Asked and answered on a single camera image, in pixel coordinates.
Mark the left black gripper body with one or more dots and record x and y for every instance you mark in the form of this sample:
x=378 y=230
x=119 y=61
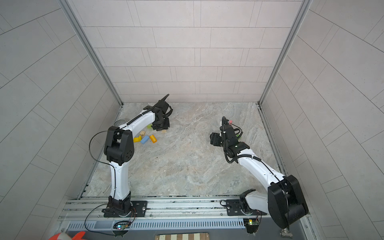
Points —
x=164 y=124

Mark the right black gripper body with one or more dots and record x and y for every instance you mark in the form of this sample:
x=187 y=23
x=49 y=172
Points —
x=219 y=141

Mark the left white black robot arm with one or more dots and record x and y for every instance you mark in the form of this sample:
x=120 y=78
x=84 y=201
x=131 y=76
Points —
x=119 y=150

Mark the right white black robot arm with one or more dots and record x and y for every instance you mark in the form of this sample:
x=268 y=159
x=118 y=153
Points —
x=284 y=201

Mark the orange cylinder wood block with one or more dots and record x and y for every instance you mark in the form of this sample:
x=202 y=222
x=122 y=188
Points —
x=153 y=138

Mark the blue wood block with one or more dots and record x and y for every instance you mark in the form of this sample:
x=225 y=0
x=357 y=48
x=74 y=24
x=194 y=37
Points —
x=145 y=139

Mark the yellow arch wood block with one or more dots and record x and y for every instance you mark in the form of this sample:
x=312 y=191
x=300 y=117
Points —
x=137 y=139

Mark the grey ribbed ceramic mug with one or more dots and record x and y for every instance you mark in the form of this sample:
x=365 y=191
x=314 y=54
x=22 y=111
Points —
x=120 y=122

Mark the right green circuit board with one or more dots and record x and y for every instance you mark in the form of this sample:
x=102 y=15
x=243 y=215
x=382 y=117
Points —
x=251 y=225

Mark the green circuit board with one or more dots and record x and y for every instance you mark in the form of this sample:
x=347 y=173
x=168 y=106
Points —
x=251 y=225
x=122 y=226

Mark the striped wood board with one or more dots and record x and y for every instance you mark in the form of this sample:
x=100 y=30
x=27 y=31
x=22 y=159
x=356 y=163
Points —
x=190 y=236

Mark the small metal clamp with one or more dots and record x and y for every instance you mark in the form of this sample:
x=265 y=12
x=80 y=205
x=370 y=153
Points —
x=286 y=233

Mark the left green circuit board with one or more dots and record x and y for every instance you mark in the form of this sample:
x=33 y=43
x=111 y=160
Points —
x=122 y=226

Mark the red white object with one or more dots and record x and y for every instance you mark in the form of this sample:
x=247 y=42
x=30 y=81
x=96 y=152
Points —
x=64 y=236

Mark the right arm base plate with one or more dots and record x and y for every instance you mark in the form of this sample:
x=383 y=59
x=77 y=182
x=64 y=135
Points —
x=240 y=208

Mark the aluminium mounting rail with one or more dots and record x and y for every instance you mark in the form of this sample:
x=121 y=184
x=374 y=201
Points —
x=157 y=208

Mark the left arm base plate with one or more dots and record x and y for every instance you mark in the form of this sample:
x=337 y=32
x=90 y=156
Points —
x=138 y=209

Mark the grey slotted cable duct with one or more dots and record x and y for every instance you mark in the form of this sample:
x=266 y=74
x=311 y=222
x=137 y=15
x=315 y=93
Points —
x=164 y=224

